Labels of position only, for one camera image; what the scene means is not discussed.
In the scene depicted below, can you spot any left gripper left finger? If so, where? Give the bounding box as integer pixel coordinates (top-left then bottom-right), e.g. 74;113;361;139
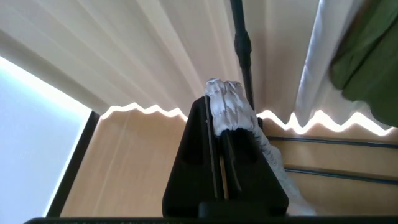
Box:
162;95;219;218

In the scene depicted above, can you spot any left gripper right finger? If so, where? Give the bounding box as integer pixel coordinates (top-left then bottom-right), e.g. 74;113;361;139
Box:
220;127;289;217

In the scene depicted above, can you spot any pale grey garment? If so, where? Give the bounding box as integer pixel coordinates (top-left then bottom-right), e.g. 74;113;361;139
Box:
204;78;317;217

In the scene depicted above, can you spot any green printed shirt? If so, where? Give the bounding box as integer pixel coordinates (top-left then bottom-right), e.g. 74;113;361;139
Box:
328;0;398;128

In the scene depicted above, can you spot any black clothes rack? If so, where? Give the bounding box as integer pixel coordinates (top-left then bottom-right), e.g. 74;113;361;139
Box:
229;0;398;186

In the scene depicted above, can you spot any beige curtain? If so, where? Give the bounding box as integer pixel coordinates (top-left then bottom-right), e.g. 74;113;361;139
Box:
0;0;396;138

